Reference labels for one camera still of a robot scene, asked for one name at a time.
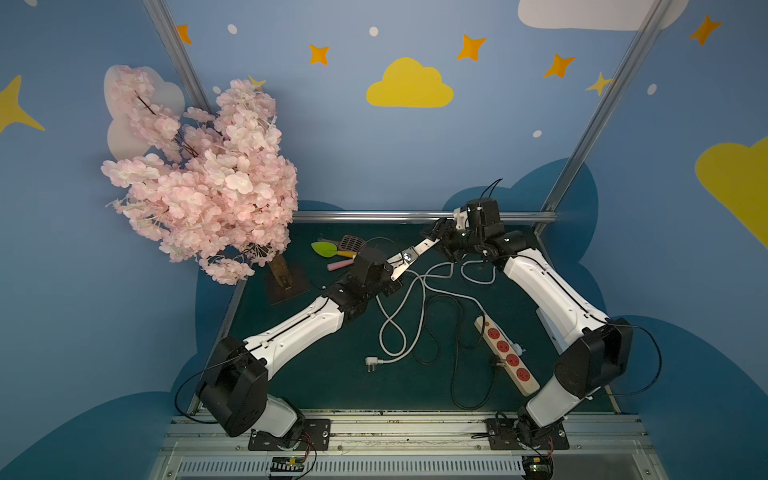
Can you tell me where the front aluminium rail base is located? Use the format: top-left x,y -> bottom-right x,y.
149,410 -> 667,479

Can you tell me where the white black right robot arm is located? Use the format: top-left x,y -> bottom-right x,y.
421,218 -> 633,431

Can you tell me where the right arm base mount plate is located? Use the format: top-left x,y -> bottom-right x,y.
485,417 -> 570,452

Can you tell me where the horizontal aluminium frame rail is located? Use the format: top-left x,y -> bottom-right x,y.
293,210 -> 557,225

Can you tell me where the green yellow toy trowel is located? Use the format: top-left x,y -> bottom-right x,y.
311,241 -> 357,258

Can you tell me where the dark metal tree base plate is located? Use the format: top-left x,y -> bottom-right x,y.
264,267 -> 311,305

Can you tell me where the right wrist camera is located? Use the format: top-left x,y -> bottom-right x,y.
466,198 -> 505,237

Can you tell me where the black power cord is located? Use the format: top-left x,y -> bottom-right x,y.
412,292 -> 502,412

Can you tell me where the pink blossom artificial tree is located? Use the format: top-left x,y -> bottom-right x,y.
101,66 -> 298,285

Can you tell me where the left vertical aluminium post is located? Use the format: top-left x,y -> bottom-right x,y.
142,0 -> 211,110

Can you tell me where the beige red socket power strip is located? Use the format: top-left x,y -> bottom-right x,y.
474,315 -> 540,397

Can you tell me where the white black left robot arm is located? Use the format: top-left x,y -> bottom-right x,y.
196,248 -> 402,438

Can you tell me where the brown artificial tree trunk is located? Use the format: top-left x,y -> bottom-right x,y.
268,253 -> 294,290

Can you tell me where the white power strip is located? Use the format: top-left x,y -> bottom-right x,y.
387,239 -> 438,281

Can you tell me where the brown slotted toy scoop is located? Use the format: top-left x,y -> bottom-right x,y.
318,235 -> 366,253

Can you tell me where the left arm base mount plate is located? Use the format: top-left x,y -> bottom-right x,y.
248,418 -> 332,451

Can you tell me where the purple pink toy rake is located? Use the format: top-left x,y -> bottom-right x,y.
326,254 -> 357,272

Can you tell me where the right vertical aluminium post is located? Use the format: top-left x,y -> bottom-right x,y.
534,0 -> 673,237

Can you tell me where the vertical aluminium post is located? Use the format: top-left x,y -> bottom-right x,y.
142,0 -> 211,110
534,0 -> 673,237

